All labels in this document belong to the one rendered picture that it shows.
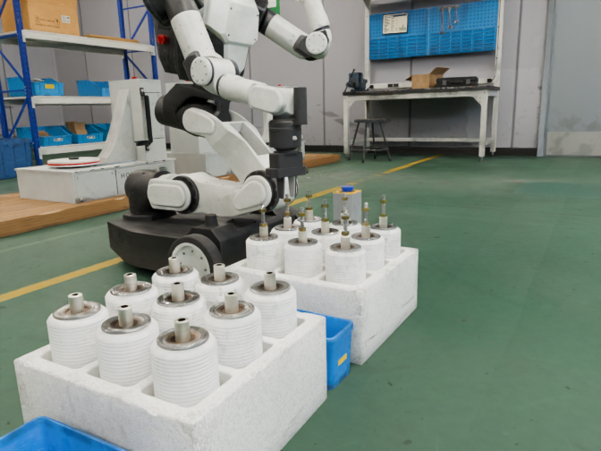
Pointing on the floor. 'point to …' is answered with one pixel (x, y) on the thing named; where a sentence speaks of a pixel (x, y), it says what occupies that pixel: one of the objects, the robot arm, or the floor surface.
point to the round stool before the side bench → (372, 137)
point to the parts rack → (23, 38)
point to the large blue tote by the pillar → (14, 156)
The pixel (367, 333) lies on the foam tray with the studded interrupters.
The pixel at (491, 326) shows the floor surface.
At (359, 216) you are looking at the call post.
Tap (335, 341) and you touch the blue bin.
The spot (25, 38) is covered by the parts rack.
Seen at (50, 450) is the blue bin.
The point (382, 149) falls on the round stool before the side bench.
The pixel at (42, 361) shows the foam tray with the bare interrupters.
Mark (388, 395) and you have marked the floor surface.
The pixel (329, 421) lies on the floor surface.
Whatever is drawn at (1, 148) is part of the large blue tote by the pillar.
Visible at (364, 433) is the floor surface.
